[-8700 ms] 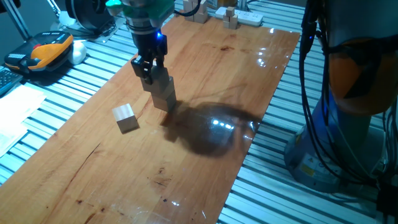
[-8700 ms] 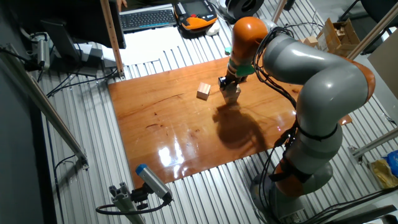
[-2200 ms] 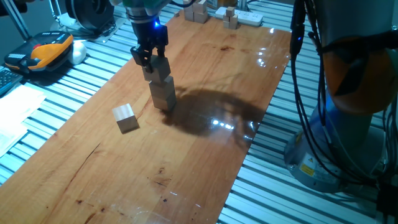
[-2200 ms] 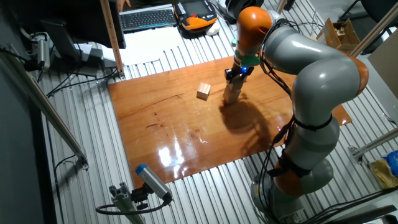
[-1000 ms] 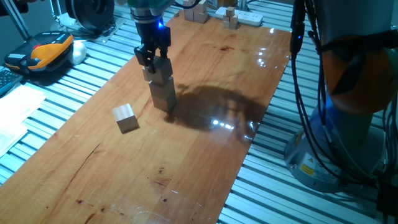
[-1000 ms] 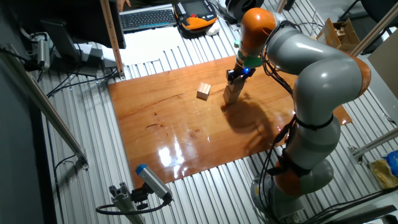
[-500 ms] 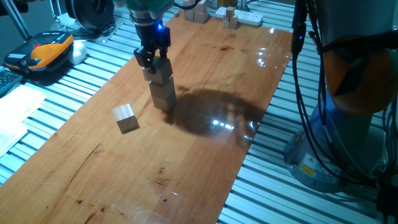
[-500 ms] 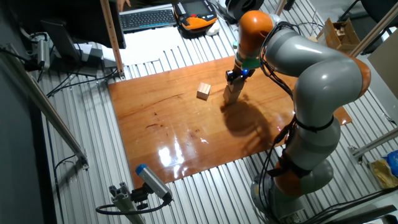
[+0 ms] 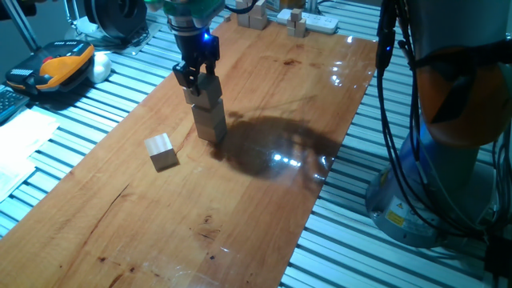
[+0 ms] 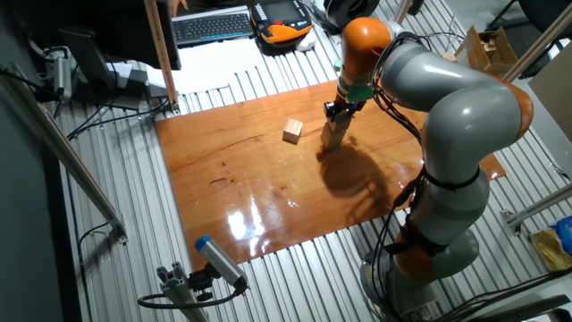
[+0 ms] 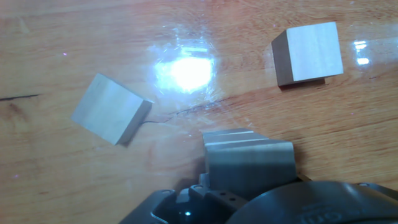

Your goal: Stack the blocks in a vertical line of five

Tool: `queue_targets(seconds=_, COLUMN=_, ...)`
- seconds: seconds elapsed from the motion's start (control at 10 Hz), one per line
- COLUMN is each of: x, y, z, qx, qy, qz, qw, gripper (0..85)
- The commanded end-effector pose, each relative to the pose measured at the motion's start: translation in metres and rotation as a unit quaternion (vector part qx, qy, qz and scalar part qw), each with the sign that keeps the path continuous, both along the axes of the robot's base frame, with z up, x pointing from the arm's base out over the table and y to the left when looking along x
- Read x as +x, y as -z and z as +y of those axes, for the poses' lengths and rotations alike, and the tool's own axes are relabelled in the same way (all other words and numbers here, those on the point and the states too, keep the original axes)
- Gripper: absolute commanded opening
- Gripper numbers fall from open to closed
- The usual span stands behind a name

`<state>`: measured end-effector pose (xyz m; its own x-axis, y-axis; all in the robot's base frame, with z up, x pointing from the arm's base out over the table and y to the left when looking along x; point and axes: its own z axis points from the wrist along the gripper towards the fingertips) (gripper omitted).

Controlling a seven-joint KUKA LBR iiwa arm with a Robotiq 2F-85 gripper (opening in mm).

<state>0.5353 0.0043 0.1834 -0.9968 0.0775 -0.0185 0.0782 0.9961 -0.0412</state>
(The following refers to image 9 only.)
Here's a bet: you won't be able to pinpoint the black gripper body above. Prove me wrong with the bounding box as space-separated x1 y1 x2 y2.
174 27 221 71

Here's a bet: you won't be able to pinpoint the stacked wooden block pile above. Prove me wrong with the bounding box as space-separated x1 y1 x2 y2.
234 0 269 31

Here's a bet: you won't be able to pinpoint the black round spool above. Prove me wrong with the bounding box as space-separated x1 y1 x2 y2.
82 0 149 41

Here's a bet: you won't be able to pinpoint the white computer mouse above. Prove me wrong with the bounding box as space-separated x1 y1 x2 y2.
86 52 113 84

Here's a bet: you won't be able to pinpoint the small stacked wood pieces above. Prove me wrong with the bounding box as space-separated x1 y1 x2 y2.
286 7 308 39

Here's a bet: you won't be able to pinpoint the white power strip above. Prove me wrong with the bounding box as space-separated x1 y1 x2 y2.
276 8 340 36

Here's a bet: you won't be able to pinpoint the thin grey metal rod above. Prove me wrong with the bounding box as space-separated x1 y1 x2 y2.
63 0 81 27

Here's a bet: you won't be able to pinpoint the orange and black teach pendant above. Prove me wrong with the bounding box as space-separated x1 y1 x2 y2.
4 38 96 95

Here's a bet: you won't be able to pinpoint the glossy brown wooden board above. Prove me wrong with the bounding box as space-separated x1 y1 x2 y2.
0 14 379 288

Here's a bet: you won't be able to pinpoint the grey metal strut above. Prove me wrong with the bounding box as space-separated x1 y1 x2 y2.
2 0 41 52

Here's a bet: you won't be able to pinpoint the black computer keyboard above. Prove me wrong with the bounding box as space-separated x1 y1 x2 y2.
0 83 31 123

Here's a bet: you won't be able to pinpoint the white paper sheets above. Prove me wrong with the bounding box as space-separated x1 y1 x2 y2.
0 107 61 203

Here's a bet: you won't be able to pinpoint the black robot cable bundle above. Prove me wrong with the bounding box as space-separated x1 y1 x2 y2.
226 0 512 241

